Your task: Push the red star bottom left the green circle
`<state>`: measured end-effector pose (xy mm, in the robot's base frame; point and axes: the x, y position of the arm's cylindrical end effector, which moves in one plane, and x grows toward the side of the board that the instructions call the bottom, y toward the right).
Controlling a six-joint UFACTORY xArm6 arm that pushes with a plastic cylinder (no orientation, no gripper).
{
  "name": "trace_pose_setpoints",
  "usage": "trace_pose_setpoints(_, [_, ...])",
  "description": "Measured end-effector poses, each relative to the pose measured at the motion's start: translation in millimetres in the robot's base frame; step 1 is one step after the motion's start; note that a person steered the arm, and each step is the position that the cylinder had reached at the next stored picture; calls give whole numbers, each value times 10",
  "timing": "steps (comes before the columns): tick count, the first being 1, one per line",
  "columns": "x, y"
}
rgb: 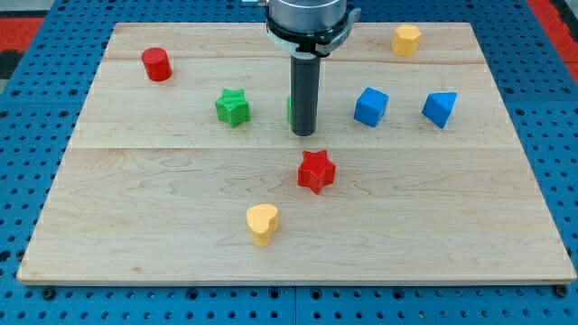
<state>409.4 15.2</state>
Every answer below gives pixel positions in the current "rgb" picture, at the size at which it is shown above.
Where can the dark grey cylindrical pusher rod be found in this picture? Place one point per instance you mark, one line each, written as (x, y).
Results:
(305, 79)

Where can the green circle block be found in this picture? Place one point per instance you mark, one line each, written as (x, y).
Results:
(289, 109)

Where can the green star block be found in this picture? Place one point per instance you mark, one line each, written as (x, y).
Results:
(232, 107)

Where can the red star block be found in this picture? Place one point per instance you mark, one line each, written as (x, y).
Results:
(316, 171)

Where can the blue cube block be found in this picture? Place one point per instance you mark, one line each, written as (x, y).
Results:
(371, 106)

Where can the yellow hexagon block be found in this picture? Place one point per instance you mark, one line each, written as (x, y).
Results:
(406, 40)

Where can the blue triangle block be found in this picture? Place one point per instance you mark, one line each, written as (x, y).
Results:
(438, 107)

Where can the red cylinder block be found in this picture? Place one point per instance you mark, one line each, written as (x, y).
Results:
(156, 64)

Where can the yellow heart block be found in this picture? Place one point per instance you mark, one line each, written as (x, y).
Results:
(262, 222)

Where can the light wooden board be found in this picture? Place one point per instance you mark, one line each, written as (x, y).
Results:
(153, 189)

